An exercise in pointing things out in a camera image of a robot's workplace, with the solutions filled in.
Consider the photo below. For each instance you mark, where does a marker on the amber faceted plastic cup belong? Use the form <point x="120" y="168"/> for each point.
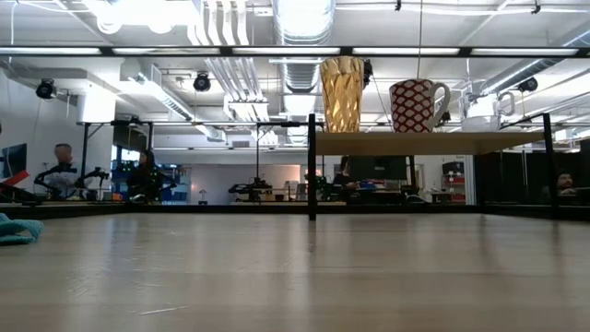
<point x="342" y="94"/>

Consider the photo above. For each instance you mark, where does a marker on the red white patterned mug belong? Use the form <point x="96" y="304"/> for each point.
<point x="412" y="107"/>

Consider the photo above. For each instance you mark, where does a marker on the small clear glass mug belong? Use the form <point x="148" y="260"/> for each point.
<point x="484" y="115"/>

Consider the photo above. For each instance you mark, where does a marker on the black background robot arm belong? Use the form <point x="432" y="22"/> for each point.
<point x="251" y="187"/>
<point x="94" y="176"/>

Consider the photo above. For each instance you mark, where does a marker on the wooden shelf board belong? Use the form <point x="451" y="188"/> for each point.
<point x="428" y="143"/>

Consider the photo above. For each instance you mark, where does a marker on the person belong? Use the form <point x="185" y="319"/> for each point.
<point x="145" y="177"/>
<point x="565" y="184"/>
<point x="345" y="177"/>
<point x="63" y="173"/>

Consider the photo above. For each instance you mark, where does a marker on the red white storage rack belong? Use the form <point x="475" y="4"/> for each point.
<point x="454" y="182"/>

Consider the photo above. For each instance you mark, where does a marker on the teal folded cloth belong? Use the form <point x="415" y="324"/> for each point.
<point x="18" y="229"/>

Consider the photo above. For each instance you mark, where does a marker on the black metal shelf frame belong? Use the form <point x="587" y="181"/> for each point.
<point x="312" y="175"/>

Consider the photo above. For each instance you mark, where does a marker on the black ceiling camera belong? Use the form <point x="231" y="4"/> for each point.
<point x="45" y="89"/>
<point x="528" y="85"/>
<point x="201" y="82"/>
<point x="443" y="117"/>

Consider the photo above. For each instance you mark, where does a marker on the black aluminium rig frame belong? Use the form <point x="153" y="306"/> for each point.
<point x="230" y="50"/>

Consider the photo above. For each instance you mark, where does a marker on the silver ceiling duct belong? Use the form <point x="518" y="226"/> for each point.
<point x="302" y="23"/>

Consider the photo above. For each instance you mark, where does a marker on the dark wall screen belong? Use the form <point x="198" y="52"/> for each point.
<point x="13" y="160"/>

